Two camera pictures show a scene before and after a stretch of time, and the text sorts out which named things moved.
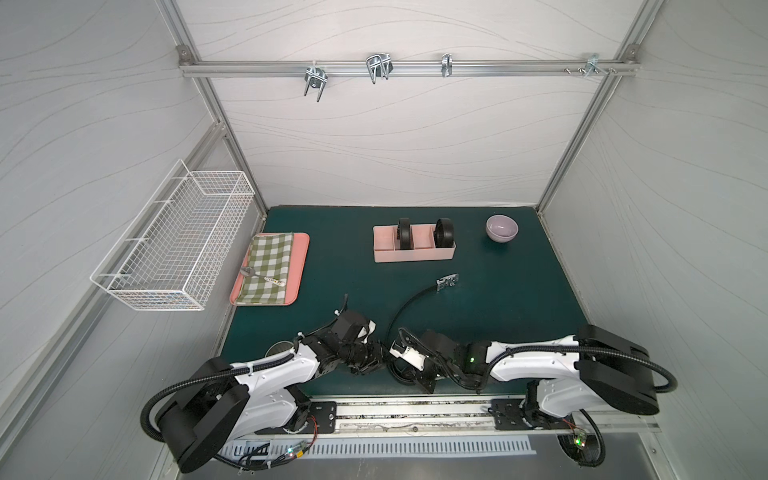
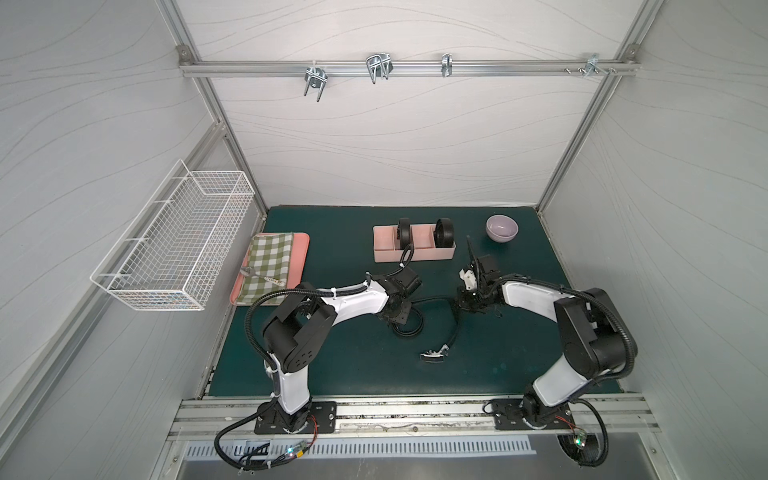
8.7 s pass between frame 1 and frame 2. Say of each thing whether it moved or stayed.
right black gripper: moved
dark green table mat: stayed
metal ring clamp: stayed
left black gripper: moved
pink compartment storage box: stayed
